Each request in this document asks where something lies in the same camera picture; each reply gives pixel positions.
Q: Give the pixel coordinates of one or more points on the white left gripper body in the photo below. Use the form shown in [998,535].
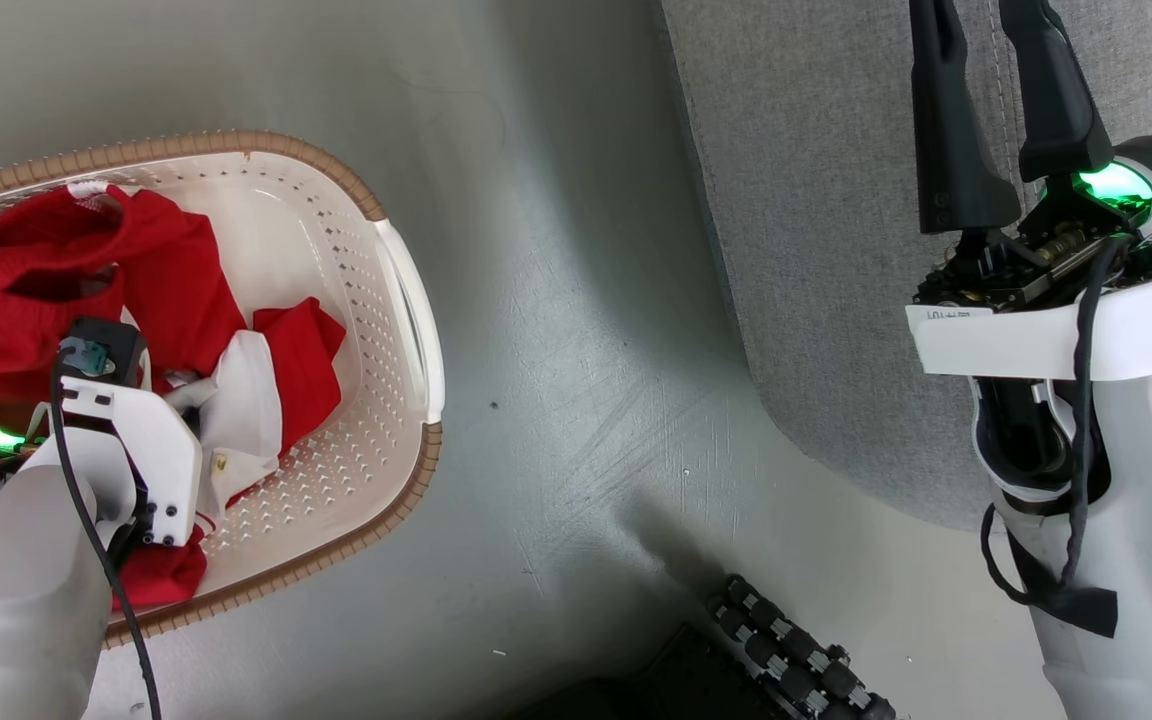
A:
[151,450]

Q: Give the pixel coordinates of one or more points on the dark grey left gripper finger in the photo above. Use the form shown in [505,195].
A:
[186,392]

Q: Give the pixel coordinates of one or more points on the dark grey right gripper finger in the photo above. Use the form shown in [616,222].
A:
[951,150]
[1056,110]

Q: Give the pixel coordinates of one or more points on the red and white garment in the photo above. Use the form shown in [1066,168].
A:
[16,300]

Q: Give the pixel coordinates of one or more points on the white perforated laundry basket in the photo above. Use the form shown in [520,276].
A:
[336,250]

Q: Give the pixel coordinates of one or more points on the grey fabric sofa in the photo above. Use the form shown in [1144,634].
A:
[816,200]

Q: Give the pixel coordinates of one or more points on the black roller wheel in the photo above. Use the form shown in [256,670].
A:
[796,660]

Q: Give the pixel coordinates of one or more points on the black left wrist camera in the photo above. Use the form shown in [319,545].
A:
[106,350]

